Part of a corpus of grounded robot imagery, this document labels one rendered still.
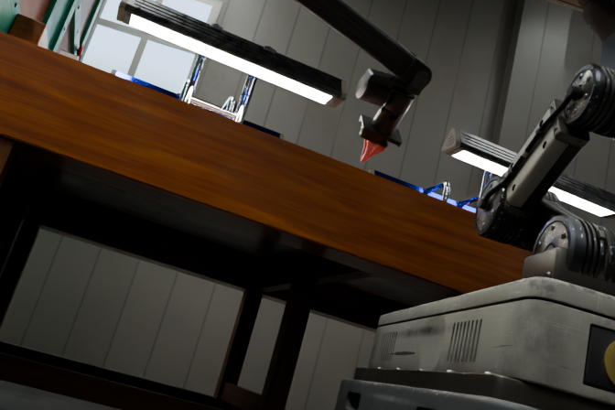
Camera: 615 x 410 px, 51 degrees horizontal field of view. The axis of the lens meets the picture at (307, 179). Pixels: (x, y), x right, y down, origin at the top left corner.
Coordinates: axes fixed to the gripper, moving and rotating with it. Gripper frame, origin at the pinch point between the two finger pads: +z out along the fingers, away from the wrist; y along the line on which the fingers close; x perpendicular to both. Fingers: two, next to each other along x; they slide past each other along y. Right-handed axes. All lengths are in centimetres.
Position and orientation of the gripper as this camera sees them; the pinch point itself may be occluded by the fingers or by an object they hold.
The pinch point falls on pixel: (362, 158)
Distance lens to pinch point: 156.7
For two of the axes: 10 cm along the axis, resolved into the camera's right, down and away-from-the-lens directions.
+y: -9.0, -3.4, -2.6
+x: 0.3, 5.6, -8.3
